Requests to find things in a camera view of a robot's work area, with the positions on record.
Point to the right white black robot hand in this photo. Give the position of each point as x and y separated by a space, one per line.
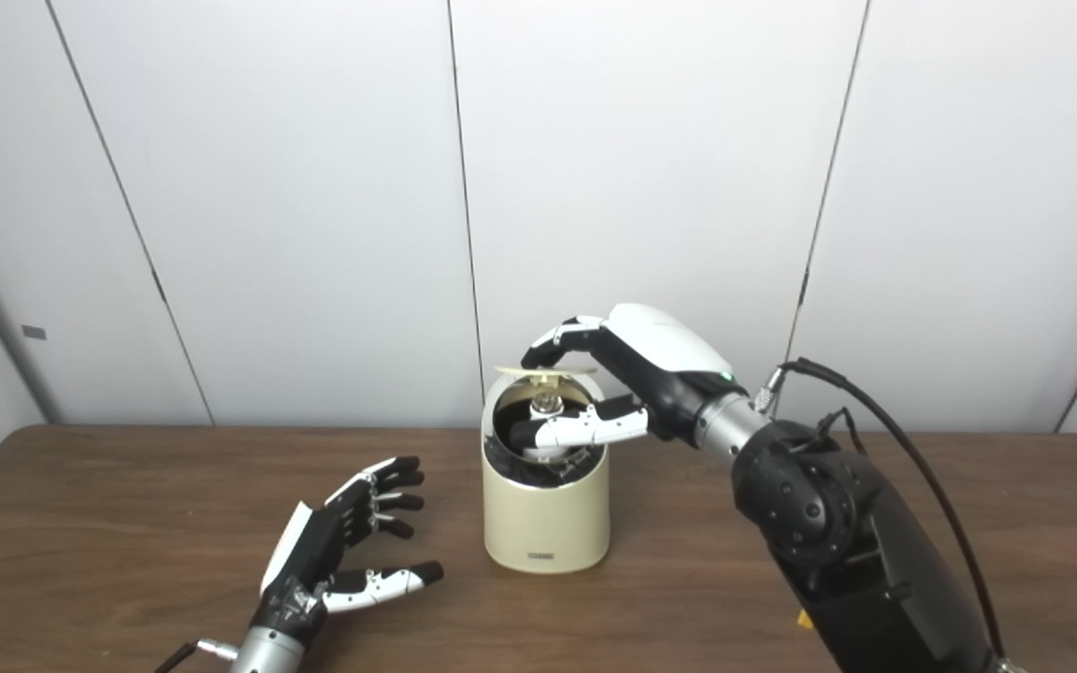
665 360

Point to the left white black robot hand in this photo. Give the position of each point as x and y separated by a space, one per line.
309 561

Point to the small white plastic bottle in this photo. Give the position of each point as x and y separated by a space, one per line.
548 405

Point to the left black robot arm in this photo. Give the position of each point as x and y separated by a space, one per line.
267 656

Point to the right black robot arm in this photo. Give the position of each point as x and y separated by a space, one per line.
856 561

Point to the black bin liner bag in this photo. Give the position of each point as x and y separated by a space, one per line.
512 467

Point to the cream-colored plastic bin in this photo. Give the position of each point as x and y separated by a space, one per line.
546 519

